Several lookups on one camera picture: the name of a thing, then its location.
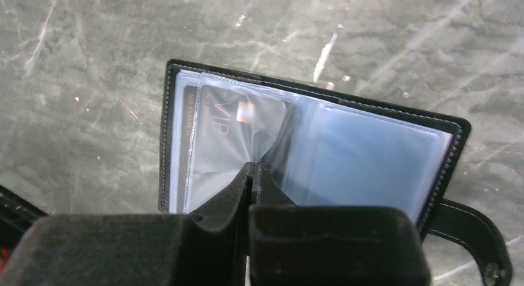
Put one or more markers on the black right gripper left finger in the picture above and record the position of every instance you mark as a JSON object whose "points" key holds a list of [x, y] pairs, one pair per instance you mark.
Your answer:
{"points": [[205, 247]]}

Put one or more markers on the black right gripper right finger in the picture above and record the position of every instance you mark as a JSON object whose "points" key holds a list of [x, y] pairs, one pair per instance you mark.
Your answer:
{"points": [[329, 245]]}

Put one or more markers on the black leather card holder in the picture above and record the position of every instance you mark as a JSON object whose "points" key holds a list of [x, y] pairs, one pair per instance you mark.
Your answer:
{"points": [[344, 150]]}

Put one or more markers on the black VIP card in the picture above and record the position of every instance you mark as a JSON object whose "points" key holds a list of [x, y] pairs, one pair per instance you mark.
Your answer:
{"points": [[232, 127]]}

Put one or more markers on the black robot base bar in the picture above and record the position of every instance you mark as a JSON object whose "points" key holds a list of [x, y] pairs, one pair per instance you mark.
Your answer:
{"points": [[17, 215]]}

